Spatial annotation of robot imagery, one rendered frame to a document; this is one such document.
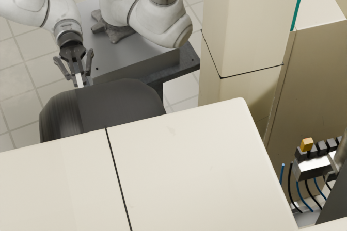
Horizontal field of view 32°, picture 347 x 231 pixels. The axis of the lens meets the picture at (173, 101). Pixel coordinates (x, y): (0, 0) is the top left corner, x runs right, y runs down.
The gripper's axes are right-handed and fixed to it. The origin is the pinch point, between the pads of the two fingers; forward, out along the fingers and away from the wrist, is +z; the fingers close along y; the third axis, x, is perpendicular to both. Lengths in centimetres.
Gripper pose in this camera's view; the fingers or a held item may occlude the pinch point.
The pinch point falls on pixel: (80, 84)
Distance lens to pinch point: 181.1
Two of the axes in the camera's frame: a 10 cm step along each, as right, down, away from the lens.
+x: 0.4, 6.7, 7.4
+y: 9.6, -2.2, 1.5
